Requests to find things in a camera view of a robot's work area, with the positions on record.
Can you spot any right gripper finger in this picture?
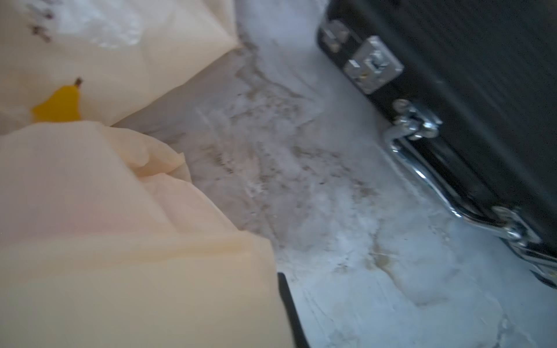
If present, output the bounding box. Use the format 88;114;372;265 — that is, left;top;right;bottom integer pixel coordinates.
277;273;310;348

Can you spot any beige plastic bag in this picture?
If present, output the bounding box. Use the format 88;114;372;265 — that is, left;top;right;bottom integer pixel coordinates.
1;121;295;347
1;1;238;134

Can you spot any black flat box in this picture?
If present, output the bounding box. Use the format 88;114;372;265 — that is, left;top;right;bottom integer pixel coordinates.
317;1;556;287

